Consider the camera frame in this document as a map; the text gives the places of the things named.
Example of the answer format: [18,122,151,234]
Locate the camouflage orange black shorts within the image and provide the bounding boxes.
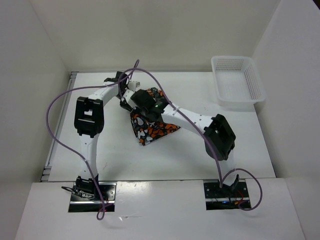
[125,87,181,146]

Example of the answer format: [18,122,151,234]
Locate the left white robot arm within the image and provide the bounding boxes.
[74,71,127,200]

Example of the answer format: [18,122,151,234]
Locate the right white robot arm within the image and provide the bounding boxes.
[120,88,237,197]

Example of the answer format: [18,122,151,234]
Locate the white plastic basket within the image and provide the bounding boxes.
[211,55,266,109]

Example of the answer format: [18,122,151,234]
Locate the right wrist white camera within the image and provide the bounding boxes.
[120,89,135,108]

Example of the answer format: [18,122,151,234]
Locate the wrist white camera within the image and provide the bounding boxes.
[127,80,140,92]
[120,89,135,108]

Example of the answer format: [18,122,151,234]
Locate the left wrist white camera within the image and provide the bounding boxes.
[127,80,140,92]

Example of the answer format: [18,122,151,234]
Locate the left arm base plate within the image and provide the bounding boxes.
[68,182,117,213]

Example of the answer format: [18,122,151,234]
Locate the aluminium table edge rail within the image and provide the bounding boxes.
[40,71,79,183]

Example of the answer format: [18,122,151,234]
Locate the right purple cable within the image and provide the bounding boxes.
[118,67,264,212]

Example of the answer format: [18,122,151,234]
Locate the purple cable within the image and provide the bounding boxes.
[46,59,140,221]
[118,67,264,212]

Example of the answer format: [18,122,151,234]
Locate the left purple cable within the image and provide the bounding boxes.
[46,59,140,221]

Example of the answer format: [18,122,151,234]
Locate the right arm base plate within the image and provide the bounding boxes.
[203,181,251,211]

